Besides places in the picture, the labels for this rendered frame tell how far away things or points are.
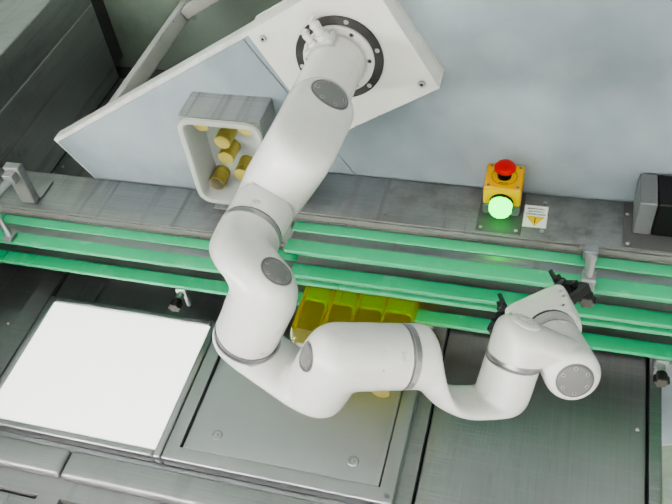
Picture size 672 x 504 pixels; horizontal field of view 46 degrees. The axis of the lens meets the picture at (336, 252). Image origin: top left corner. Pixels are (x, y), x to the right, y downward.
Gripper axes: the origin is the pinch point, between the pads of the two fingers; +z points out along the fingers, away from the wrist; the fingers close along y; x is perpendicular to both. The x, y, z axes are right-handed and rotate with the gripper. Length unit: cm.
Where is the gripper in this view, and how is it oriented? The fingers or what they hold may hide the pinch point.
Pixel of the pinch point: (528, 291)
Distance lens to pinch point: 133.7
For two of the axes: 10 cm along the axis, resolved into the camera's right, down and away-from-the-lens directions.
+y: 8.8, -4.3, -1.8
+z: 0.2, -3.6, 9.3
